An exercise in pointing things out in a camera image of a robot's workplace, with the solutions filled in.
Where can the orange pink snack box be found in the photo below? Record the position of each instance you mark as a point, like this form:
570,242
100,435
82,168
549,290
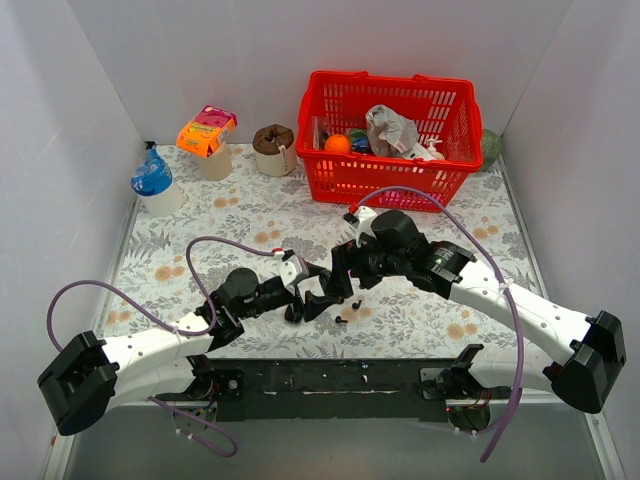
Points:
207,131

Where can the white pump bottle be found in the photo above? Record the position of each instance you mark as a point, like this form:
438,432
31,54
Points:
424,153

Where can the green ball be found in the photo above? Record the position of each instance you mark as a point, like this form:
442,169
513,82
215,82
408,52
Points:
491,149

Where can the white cup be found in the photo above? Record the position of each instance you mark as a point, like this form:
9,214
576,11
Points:
165,203

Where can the floral patterned table mat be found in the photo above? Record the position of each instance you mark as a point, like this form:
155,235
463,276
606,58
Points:
168,263

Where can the red plastic shopping basket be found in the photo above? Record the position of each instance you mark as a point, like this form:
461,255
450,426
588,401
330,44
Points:
442,108

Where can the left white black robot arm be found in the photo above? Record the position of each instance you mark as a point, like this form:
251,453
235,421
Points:
92,375

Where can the beige cup under snack box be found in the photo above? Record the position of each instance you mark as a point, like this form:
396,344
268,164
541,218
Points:
217,166

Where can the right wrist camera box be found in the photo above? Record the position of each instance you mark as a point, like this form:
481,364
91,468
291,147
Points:
361,220

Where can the orange fruit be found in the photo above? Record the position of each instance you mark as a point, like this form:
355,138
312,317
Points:
338,143

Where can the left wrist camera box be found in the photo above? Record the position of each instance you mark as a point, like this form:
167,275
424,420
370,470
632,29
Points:
292,269

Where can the green blue packet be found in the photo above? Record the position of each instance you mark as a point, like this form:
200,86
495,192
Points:
359,141

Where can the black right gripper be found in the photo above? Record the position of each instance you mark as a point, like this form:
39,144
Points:
357,267

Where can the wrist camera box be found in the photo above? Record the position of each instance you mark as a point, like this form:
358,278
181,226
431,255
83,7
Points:
361,220
292,269

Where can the brown topped paper cup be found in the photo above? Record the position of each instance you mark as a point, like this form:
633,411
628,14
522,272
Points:
274,150

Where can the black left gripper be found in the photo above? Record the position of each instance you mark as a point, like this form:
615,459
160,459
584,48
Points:
298,295

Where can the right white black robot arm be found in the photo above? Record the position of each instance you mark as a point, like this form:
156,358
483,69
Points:
577,357

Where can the blue wrapper on white cup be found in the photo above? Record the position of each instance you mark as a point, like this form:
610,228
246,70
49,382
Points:
153,176

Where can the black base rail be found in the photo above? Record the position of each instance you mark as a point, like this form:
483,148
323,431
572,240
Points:
268,389

